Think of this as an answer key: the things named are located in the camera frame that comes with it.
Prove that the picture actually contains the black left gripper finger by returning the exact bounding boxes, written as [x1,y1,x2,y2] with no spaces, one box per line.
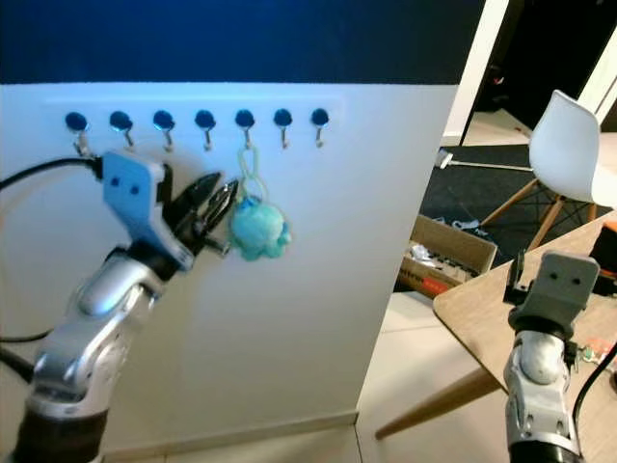
[191,173,226,216]
[207,181,242,243]

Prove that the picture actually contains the blue knob metal hook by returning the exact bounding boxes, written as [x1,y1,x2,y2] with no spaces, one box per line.
[109,110,134,155]
[194,108,217,152]
[152,109,176,153]
[273,107,294,150]
[234,108,256,151]
[65,111,90,158]
[309,107,331,149]

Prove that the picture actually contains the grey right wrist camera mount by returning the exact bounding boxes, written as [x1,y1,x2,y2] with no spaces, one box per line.
[509,251,602,339]

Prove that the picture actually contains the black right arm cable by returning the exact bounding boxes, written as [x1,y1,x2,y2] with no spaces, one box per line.
[573,338,617,437]

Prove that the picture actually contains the wooden table leg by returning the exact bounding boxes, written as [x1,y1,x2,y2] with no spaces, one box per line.
[376,367,507,441]

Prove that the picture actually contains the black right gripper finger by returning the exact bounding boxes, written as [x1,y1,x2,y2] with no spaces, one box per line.
[503,251,528,305]

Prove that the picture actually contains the keys with teal plush keychain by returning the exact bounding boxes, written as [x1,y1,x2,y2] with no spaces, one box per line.
[227,145,292,262]

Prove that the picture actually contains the black and orange object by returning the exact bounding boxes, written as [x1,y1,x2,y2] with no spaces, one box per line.
[600,220,617,295]

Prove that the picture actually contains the open cardboard box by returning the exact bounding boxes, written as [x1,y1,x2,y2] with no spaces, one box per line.
[395,214,499,298]

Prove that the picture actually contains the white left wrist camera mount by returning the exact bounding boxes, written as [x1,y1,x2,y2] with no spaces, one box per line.
[101,151,194,273]

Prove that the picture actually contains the dark floor rug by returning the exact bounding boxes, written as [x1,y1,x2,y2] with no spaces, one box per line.
[419,145,617,242]

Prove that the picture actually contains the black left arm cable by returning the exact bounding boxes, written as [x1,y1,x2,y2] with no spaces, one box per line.
[0,157,107,382]

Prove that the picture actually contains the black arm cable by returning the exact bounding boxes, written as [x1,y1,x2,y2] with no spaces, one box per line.
[573,338,617,437]
[0,157,107,382]

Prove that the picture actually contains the white chair with wooden legs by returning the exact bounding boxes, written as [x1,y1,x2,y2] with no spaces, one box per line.
[482,90,617,254]

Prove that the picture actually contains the white door frame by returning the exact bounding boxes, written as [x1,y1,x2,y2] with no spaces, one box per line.
[577,43,617,122]

